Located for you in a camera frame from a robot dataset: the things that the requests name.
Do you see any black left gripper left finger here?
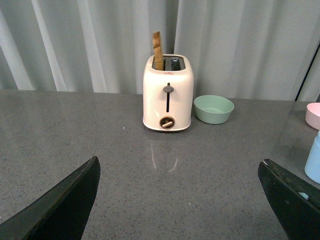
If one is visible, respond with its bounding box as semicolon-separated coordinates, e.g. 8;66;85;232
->
0;156;101;240

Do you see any brown toast slice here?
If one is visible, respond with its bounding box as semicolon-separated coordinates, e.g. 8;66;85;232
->
152;31;164;71

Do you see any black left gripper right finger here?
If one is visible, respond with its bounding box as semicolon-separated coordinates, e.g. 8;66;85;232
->
258;159;320;240

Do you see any cream white toaster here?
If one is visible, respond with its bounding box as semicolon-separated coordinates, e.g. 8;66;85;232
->
142;54;194;132

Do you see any grey curtain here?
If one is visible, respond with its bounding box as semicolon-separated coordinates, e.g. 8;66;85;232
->
0;0;320;102

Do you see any green bowl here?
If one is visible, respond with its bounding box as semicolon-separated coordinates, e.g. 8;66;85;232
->
194;95;235;125

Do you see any pink bowl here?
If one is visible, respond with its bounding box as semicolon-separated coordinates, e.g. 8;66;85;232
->
305;102;320;130

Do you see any black vertical pole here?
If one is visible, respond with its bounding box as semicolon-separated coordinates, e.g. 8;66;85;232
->
294;41;320;102

